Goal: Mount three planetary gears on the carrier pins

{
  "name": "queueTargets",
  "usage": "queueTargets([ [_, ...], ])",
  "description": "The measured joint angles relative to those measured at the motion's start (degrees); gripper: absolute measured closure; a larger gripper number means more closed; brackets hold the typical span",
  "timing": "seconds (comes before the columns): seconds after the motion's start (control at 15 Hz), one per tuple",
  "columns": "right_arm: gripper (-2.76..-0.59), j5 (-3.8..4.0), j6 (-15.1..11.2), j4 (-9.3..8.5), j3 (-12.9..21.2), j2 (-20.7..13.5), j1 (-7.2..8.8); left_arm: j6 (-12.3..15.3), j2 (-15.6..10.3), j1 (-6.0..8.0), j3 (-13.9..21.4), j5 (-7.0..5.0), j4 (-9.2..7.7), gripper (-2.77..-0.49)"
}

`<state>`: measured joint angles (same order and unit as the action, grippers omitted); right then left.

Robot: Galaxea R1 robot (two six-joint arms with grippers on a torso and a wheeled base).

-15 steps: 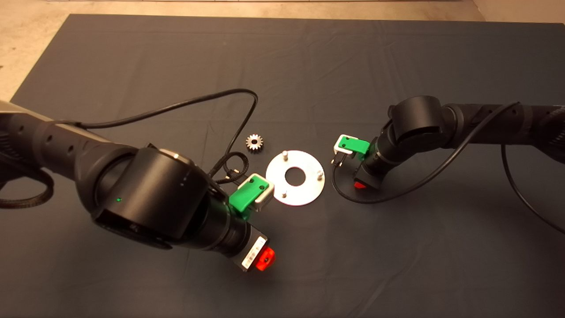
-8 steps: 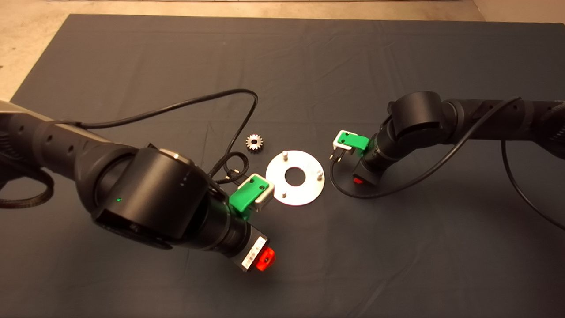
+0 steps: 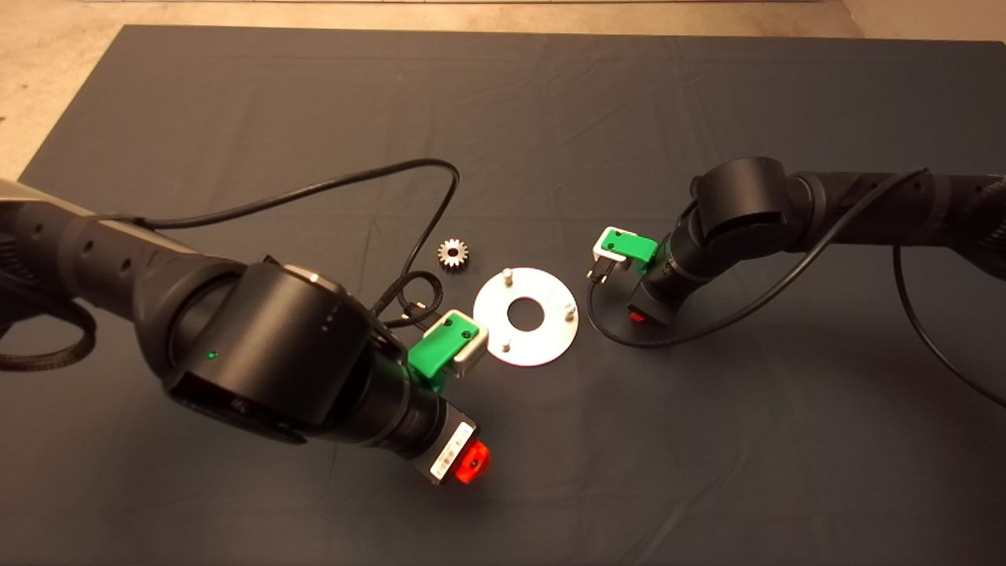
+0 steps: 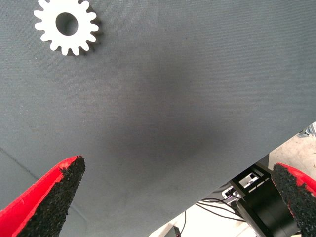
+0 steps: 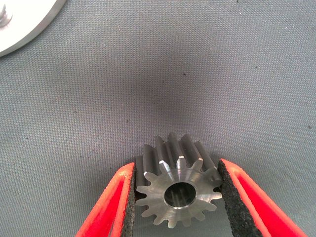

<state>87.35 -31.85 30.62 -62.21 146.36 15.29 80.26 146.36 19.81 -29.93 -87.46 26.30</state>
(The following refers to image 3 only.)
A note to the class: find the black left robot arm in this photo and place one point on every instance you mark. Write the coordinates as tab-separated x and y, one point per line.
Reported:
267	346

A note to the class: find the round metal carrier plate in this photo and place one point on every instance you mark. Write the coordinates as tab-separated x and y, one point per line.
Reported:
550	346

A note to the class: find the green left camera mount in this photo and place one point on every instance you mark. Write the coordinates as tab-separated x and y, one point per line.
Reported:
440	343

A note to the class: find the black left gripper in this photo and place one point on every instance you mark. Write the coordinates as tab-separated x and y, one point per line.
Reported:
444	450

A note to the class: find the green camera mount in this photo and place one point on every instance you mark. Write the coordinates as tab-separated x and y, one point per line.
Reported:
440	343
629	246

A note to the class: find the small steel planetary gear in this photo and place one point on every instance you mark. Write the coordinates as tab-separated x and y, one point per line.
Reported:
445	255

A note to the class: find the silver right camera box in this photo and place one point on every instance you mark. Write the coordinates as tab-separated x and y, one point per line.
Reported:
597	251

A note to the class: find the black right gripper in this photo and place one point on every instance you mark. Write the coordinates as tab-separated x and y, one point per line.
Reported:
652	303

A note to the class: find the dark grey table cloth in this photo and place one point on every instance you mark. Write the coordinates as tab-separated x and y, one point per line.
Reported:
550	118

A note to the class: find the green right camera mount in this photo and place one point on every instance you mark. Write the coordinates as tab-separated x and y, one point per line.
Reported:
629	246

